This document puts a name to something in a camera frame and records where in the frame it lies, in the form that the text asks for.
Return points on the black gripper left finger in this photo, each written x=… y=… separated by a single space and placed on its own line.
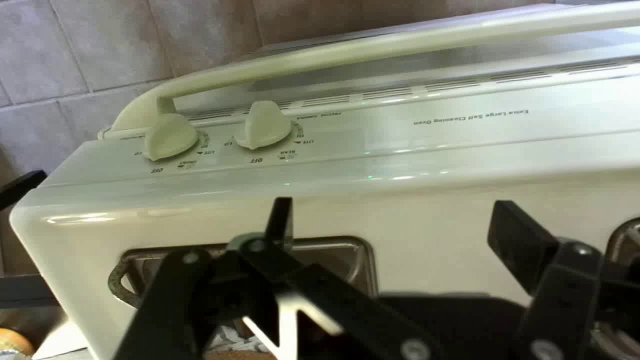
x=256 y=280

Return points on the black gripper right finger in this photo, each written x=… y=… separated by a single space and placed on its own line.
x=582 y=306

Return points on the white gas stove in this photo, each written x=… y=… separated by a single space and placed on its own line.
x=392 y=169

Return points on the cream stove knob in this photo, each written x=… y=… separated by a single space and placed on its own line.
x=265 y=124
x=170 y=136

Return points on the white oven door handle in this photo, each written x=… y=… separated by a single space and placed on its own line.
x=148 y=106

